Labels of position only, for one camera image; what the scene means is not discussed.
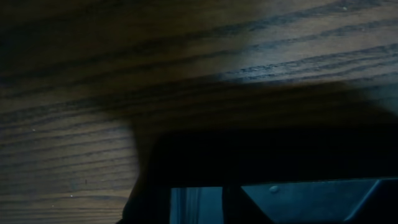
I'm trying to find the black tray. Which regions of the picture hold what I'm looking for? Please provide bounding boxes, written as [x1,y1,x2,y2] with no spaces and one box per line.
[116,124,398,224]

